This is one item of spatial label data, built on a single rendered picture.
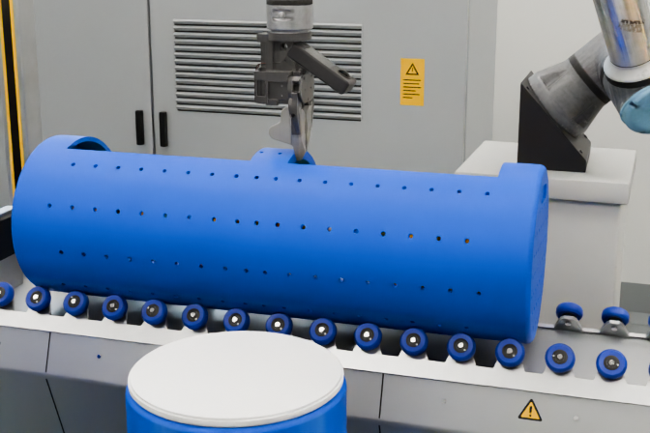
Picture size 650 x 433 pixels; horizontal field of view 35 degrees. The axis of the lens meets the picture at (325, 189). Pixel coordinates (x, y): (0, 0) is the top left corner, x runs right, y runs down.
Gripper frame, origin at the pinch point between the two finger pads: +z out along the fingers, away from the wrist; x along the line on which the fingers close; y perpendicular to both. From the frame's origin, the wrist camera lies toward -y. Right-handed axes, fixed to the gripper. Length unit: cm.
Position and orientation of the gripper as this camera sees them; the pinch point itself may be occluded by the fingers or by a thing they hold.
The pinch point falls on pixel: (303, 153)
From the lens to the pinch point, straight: 169.3
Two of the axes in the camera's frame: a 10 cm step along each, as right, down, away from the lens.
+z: 0.1, 9.7, 2.4
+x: -2.9, 2.3, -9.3
